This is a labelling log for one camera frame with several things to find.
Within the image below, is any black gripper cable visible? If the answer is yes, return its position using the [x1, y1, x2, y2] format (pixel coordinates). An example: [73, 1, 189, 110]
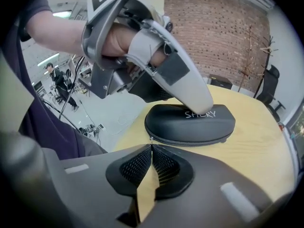
[58, 56, 86, 119]

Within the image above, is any black glasses case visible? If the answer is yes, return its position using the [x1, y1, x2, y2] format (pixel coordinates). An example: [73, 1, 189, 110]
[144, 103, 237, 148]

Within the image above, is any black low cabinet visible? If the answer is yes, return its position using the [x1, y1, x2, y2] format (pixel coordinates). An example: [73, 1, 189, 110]
[209, 74, 233, 90]

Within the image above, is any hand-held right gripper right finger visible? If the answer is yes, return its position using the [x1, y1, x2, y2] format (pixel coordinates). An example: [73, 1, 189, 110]
[142, 144, 274, 228]

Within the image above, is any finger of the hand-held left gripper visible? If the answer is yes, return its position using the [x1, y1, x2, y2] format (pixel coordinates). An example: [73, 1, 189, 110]
[129, 19, 213, 113]

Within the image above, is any person's left hand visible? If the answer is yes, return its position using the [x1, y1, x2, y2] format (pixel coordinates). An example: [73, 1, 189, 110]
[101, 22, 166, 73]

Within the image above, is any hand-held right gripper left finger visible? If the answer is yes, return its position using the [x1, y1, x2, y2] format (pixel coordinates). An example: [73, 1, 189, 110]
[28, 143, 152, 228]

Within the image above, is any wooden coat rack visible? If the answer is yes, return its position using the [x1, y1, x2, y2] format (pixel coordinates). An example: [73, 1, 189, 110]
[238, 24, 278, 97]

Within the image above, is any person's left forearm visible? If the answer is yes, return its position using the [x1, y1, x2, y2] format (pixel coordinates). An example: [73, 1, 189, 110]
[25, 0, 88, 57]

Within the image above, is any black chair with coat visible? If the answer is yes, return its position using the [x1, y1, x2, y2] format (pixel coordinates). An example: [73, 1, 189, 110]
[255, 64, 287, 123]

